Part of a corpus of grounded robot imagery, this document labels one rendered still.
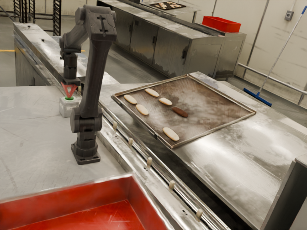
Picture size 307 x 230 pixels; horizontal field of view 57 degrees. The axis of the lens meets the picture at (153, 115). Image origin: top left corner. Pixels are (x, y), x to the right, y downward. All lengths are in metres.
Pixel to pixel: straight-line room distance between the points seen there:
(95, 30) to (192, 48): 3.09
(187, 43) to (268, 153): 2.88
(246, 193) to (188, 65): 3.07
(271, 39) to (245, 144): 3.98
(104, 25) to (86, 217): 0.56
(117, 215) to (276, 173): 0.57
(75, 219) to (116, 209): 0.12
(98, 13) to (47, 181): 0.56
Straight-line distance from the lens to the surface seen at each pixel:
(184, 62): 3.94
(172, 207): 0.91
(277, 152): 1.21
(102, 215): 0.90
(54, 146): 1.18
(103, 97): 1.61
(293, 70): 4.87
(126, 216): 0.90
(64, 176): 1.03
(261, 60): 5.16
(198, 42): 3.91
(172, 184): 0.98
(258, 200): 1.00
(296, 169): 0.42
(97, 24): 0.86
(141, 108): 1.34
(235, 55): 4.83
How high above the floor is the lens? 1.48
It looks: 26 degrees down
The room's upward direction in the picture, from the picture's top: 11 degrees clockwise
